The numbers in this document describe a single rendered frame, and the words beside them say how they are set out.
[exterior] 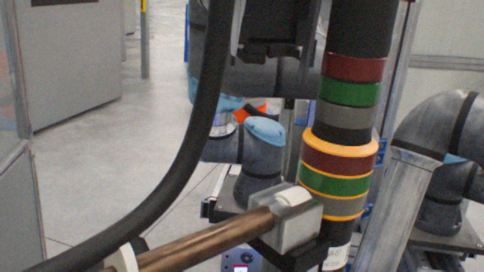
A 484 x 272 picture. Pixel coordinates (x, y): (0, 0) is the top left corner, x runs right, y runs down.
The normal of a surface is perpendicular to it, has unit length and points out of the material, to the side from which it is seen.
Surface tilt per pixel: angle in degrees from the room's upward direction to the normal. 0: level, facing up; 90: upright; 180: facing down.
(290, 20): 90
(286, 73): 83
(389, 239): 68
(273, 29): 90
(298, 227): 90
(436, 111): 59
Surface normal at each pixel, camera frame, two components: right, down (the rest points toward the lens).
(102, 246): 0.46, -0.23
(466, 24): 0.09, 0.37
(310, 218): 0.65, 0.33
